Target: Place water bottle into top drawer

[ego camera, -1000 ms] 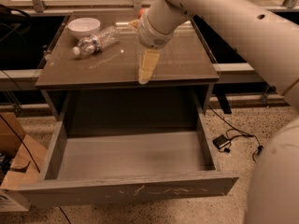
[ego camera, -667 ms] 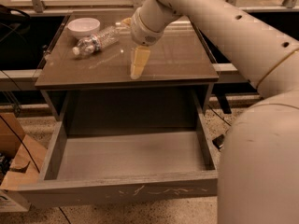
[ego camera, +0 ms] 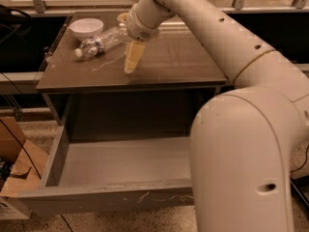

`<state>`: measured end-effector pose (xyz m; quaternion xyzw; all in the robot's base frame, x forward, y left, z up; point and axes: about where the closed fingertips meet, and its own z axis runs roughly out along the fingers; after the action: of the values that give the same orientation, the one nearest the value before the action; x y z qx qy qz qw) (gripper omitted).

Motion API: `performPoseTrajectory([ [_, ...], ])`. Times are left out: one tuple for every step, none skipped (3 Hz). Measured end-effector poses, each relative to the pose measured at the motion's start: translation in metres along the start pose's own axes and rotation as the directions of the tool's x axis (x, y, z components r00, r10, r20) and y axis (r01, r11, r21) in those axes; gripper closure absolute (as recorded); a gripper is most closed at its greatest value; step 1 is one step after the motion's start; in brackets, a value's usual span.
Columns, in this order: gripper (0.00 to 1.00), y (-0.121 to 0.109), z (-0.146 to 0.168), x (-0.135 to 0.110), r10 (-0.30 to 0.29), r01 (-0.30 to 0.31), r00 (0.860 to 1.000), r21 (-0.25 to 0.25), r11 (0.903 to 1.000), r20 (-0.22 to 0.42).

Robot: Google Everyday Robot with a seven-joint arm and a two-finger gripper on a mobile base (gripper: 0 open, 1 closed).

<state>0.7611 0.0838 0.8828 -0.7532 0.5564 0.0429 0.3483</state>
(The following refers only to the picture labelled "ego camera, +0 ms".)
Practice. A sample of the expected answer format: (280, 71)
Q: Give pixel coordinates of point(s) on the brown cardboard box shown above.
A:
(22, 165)

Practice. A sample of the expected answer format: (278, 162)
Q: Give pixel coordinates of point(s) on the black metal stand leg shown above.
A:
(300, 188)

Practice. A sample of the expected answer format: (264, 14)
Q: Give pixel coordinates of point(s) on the clear plastic water bottle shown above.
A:
(100, 43)

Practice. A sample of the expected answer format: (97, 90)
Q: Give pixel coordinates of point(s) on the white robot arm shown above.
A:
(242, 140)

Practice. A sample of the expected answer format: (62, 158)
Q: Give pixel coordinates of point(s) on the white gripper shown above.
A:
(137, 28)

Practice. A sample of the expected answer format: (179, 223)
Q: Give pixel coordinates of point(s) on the grey cabinet with glossy top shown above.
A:
(173, 60)

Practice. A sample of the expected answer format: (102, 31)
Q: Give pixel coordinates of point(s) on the grey open top drawer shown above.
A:
(118, 151)

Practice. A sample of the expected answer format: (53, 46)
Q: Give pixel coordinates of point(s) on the white ceramic bowl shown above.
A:
(86, 28)

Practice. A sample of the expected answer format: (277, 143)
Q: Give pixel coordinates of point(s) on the black bag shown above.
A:
(14, 21)

